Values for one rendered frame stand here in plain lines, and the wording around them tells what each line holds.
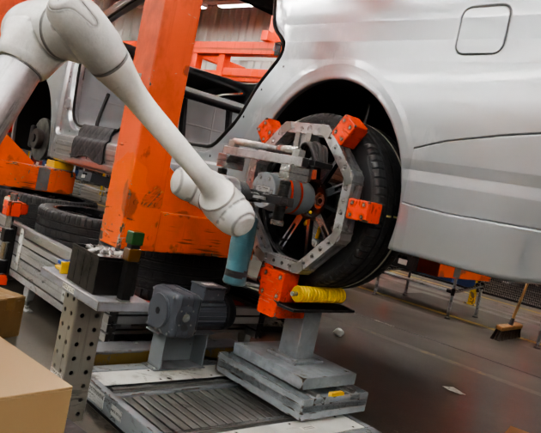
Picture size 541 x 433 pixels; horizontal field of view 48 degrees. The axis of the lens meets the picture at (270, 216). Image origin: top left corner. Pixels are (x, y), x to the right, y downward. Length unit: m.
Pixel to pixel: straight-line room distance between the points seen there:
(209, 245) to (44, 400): 1.45
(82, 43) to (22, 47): 0.16
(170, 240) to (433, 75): 1.18
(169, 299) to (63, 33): 1.21
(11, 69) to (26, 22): 0.11
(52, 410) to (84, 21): 0.80
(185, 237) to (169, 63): 0.69
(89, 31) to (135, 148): 0.99
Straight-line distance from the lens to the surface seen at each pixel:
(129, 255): 1.83
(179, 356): 2.63
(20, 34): 1.55
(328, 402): 2.32
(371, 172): 2.14
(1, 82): 1.52
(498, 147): 1.93
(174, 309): 2.34
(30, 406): 1.29
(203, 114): 4.95
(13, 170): 4.23
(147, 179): 2.39
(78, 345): 2.07
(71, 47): 1.47
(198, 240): 2.57
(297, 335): 2.41
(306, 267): 2.18
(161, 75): 2.40
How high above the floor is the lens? 0.88
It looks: 3 degrees down
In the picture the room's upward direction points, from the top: 12 degrees clockwise
